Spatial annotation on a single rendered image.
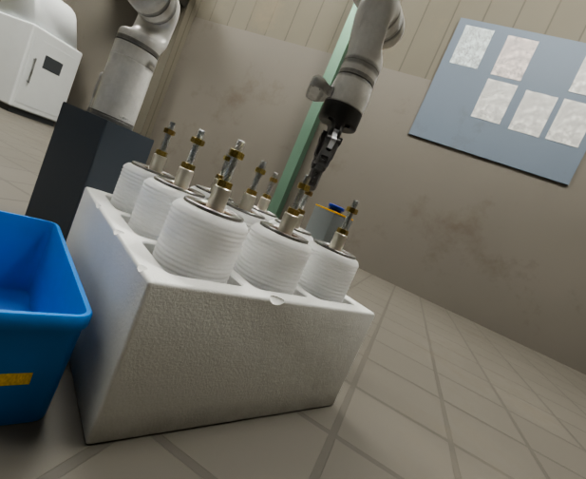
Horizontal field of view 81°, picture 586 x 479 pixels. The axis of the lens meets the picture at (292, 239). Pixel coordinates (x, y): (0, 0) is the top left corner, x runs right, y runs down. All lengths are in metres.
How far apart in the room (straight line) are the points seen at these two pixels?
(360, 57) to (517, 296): 2.52
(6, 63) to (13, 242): 4.02
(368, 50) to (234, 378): 0.56
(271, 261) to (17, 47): 4.25
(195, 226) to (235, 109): 3.19
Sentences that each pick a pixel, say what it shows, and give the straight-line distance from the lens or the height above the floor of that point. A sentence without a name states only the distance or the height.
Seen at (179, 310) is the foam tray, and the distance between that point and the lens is 0.37.
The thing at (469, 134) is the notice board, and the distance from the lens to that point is 3.04.
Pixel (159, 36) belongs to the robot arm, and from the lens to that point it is 0.95.
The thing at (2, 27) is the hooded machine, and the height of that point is 0.72.
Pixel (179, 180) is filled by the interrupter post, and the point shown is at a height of 0.26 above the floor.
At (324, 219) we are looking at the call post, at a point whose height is 0.29.
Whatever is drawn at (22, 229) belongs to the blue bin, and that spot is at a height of 0.10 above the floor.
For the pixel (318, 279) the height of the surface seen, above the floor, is 0.20.
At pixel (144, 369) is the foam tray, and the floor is 0.09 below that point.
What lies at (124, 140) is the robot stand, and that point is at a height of 0.27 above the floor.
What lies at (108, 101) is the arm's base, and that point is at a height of 0.34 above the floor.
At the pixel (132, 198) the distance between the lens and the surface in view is 0.61.
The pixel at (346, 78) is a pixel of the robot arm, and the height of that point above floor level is 0.53.
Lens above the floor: 0.30
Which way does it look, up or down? 6 degrees down
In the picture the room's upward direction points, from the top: 23 degrees clockwise
